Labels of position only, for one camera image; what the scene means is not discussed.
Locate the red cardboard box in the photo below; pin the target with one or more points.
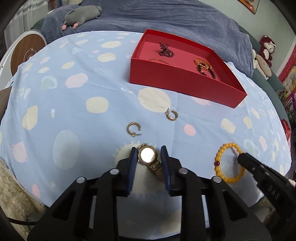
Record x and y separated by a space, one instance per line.
173 78

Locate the teal bed frame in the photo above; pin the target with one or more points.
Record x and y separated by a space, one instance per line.
270 83

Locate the round wooden panel device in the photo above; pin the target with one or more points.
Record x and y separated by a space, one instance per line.
25 49

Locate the beige plush toy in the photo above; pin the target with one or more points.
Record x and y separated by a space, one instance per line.
262 63

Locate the red monkey plush toy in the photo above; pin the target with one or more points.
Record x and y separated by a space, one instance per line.
266 44

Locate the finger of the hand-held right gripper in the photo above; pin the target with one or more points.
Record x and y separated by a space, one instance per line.
248 162

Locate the smooth hoop earring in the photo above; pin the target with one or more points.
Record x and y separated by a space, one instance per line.
128 128

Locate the textured gold hoop earring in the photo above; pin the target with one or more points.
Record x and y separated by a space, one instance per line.
175 115

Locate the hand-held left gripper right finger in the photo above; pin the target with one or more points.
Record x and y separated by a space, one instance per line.
165 169

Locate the gold wristwatch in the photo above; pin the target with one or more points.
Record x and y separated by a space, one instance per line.
148 154

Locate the blue-grey blanket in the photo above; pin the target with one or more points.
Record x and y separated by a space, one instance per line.
161 16

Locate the cream fluffy blanket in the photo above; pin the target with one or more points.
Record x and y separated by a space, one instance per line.
13 197

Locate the gold bangle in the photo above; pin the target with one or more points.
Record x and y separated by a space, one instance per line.
159 59

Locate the red patterned hanging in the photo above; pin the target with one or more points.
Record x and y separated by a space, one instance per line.
288 69

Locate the orange wall picture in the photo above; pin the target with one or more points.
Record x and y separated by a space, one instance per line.
249 5

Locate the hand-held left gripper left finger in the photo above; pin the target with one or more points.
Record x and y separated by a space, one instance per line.
132 169

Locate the brown cardboard sheet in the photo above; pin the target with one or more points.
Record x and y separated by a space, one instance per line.
3 102

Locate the grey plush toy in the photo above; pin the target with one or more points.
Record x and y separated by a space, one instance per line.
81 15

